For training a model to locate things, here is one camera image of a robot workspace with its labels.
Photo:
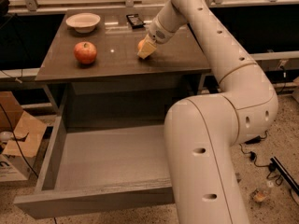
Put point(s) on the orange fruit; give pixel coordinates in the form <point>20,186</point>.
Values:
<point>140,44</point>

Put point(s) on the black power adapter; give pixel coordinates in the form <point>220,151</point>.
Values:
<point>254,140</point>

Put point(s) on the grey cabinet with counter top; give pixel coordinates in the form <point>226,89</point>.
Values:
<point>119,89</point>

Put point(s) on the cardboard box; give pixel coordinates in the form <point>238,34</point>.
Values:
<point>20,136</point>

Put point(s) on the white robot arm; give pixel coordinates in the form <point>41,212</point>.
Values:
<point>199,130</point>

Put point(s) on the clear plastic bottle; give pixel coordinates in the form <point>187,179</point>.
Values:
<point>262,192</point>

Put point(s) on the white bowl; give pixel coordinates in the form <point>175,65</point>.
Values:
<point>83,22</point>

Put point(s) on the red apple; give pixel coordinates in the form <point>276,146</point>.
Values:
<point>85,52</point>

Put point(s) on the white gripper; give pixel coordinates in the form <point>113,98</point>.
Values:
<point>158,34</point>

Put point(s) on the open grey top drawer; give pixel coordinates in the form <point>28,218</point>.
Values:
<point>106,152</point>

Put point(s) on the black floor rail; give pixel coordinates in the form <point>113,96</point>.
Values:
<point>287,176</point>

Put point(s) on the black rectangular device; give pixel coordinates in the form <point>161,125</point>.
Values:
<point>135,21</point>

